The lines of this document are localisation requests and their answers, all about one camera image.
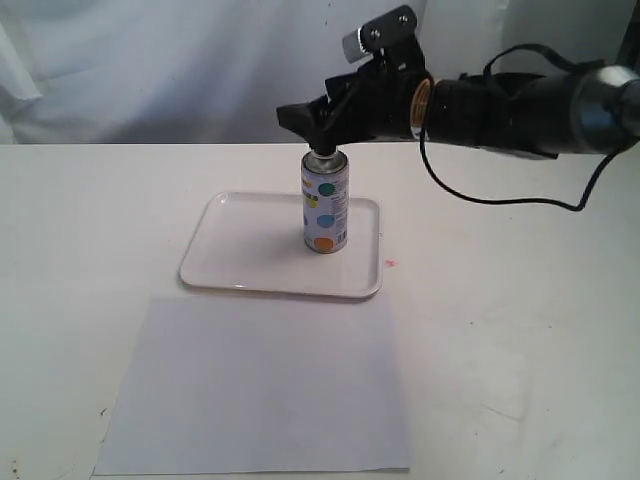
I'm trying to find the black tripod stand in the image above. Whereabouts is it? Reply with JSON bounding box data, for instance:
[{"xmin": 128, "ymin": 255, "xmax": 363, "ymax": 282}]
[{"xmin": 595, "ymin": 1, "xmax": 639, "ymax": 143}]

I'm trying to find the white paper sheet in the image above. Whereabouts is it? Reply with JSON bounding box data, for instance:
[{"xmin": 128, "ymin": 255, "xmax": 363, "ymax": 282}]
[{"xmin": 95, "ymin": 295, "xmax": 410, "ymax": 476}]

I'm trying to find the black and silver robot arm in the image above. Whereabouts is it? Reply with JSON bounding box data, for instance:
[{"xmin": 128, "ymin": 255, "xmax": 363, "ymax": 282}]
[{"xmin": 276, "ymin": 37, "xmax": 639, "ymax": 159}]

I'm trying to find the black camera cable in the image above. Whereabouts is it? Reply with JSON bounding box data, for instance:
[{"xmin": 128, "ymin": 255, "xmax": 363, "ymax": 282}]
[{"xmin": 418, "ymin": 43, "xmax": 631, "ymax": 212}]

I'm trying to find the white cloth backdrop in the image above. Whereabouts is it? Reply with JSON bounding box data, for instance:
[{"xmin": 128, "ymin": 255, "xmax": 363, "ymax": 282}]
[{"xmin": 1, "ymin": 1, "xmax": 634, "ymax": 144}]

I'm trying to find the spray can with coloured dots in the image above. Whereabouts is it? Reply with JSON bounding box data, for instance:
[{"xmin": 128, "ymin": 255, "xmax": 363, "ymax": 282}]
[{"xmin": 301, "ymin": 150, "xmax": 349, "ymax": 254}]

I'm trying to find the white rectangular plastic tray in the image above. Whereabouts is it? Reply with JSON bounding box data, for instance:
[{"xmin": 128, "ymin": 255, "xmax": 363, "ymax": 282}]
[{"xmin": 179, "ymin": 191, "xmax": 383, "ymax": 300}]

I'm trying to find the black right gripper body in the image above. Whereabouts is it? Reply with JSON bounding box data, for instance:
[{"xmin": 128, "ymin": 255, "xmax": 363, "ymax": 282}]
[{"xmin": 326, "ymin": 39, "xmax": 427, "ymax": 146}]

